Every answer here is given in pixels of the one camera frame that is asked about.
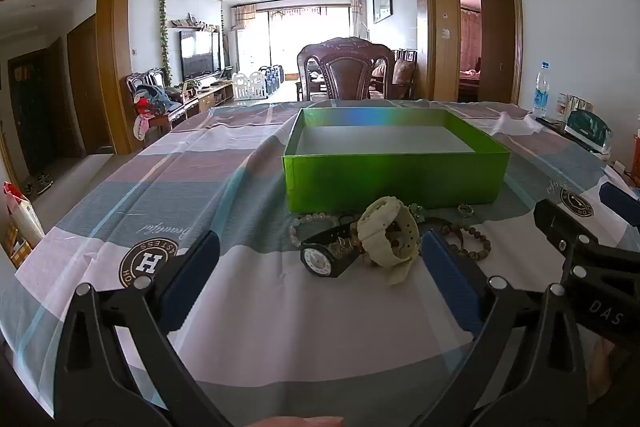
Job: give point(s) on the black wrist watch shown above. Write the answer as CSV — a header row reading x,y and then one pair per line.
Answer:
x,y
320,259

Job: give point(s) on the white baby fence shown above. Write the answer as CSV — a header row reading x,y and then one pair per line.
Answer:
x,y
250,85

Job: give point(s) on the wooden sofa with cushions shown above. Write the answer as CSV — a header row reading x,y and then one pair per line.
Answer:
x,y
400,74

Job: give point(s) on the red and white bag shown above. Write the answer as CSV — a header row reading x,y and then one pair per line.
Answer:
x,y
20,212

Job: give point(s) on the person's right forearm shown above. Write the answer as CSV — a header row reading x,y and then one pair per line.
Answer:
x,y
605,372

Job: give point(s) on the plastic water bottle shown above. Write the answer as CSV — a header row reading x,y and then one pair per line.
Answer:
x,y
540,94

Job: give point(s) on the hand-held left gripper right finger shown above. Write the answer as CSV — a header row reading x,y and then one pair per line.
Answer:
x,y
447,277

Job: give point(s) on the pair of shoes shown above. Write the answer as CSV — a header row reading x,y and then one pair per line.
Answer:
x,y
42,183

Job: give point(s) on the cream wrist watch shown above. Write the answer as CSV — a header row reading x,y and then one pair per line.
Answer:
x,y
380,227

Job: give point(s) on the wooden chair with clothes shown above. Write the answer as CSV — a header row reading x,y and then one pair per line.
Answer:
x,y
150,102

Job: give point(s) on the dark green bag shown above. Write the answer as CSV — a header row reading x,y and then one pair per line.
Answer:
x,y
587,132

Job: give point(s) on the person's left hand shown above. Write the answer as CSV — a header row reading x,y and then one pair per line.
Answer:
x,y
300,422

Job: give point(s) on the striped tablecloth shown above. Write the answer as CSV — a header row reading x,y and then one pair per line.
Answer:
x,y
310,337

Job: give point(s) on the carved wooden dining chair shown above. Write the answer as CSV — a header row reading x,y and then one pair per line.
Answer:
x,y
345,77

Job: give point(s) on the ivy garland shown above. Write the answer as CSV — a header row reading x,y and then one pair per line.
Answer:
x,y
164,32

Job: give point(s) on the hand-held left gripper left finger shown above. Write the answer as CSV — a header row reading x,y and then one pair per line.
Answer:
x,y
192,272

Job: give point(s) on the wooden television cabinet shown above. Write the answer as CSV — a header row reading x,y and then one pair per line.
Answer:
x,y
215,94

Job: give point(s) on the flat screen television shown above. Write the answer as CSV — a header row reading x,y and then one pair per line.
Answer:
x,y
200,57

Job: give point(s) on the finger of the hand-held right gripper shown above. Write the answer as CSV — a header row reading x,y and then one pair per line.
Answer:
x,y
555,219
622,204

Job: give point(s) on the green cardboard box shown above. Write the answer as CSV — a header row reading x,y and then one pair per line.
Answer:
x,y
395,177

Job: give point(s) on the dark entrance door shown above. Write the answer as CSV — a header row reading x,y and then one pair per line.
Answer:
x,y
30,112

